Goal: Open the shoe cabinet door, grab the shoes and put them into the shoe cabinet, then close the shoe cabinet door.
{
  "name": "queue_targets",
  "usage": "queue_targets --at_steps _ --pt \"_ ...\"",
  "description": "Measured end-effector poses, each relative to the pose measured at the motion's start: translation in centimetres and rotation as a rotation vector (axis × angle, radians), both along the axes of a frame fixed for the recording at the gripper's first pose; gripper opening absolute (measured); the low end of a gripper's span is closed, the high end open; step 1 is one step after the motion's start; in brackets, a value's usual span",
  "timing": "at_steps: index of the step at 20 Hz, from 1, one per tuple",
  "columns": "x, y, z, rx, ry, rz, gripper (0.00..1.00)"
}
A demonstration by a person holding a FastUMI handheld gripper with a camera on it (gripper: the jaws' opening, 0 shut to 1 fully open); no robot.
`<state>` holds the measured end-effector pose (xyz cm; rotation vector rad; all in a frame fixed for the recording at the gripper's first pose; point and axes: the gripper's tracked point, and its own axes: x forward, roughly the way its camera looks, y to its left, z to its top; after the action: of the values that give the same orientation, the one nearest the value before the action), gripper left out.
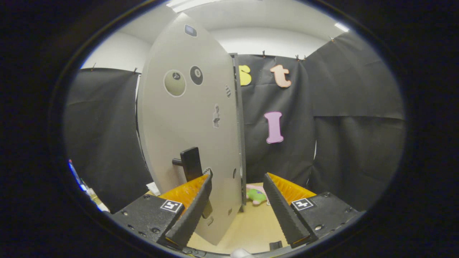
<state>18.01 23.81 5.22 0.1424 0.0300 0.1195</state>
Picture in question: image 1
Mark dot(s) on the grey shoe cabinet door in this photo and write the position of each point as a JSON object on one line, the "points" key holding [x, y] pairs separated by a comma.
{"points": [[179, 125]]}

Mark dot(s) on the grey shoe cabinet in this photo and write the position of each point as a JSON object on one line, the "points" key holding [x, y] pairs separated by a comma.
{"points": [[240, 125]]}

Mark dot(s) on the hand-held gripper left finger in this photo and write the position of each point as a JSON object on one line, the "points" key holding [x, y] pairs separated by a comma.
{"points": [[193, 215]]}

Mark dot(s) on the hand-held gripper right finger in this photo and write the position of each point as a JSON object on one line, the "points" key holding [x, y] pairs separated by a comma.
{"points": [[283, 215]]}

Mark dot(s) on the blue and white clutter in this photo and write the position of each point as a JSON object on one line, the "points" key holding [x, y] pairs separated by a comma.
{"points": [[91, 195]]}

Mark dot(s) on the small ceiling light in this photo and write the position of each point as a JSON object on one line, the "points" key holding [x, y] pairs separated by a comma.
{"points": [[341, 27]]}

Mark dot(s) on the long ceiling light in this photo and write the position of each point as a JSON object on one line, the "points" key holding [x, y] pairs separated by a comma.
{"points": [[186, 4]]}

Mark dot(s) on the pink and green plush toy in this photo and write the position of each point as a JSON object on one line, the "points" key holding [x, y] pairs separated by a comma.
{"points": [[255, 195]]}

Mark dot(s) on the black backdrop cloth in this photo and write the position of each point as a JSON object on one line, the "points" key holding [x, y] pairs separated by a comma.
{"points": [[340, 143]]}

